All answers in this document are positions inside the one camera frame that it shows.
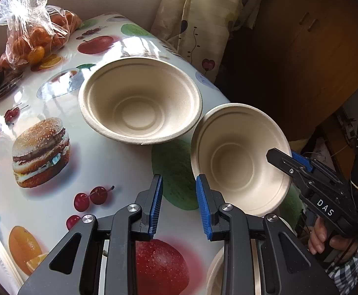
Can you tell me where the beige paper bowl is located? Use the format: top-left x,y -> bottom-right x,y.
78,57 -> 203,145
190,103 -> 291,216
206,216 -> 282,294

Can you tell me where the checkered right sleeve forearm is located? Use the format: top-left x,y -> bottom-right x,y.
326,248 -> 358,294

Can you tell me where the right hand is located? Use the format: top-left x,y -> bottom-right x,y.
308,217 -> 358,257

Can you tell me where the fruit print tablecloth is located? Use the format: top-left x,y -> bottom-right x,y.
0,13 -> 304,295

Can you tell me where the dark wooden cabinet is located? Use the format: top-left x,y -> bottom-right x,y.
216,0 -> 358,141

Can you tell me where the cream patterned curtain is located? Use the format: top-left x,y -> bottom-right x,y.
151,0 -> 261,82

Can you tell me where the plastic bag of oranges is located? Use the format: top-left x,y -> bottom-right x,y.
0,0 -> 82,69

